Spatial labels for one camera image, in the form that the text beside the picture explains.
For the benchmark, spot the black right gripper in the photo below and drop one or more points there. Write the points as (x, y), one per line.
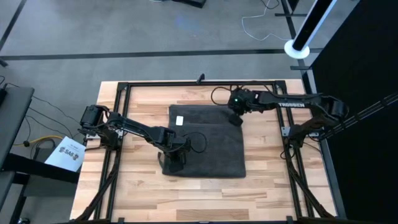
(242, 102)

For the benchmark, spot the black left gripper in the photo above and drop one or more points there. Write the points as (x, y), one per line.
(179, 145)

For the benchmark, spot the dark grey terry towel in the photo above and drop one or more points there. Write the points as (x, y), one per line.
(217, 149)

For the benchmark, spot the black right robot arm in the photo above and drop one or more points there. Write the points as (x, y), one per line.
(298, 104)

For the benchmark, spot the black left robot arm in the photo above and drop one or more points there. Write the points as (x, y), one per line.
(136, 127)

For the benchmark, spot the white towel label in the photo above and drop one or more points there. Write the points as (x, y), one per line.
(179, 120)

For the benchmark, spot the white printed paper sheet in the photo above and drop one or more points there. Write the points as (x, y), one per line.
(66, 155)

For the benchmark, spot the black white pole round base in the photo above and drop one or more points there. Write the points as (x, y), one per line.
(311, 25)

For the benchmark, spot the black flat floor object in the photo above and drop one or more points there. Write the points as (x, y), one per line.
(191, 2)

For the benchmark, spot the black desk crossbar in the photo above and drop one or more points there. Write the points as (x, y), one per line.
(40, 169)

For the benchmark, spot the black partition panel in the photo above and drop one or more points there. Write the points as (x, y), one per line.
(367, 46)

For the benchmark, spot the grey side desk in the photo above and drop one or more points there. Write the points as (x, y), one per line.
(14, 118)

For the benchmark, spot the black metal table frame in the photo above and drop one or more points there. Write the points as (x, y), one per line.
(186, 83)

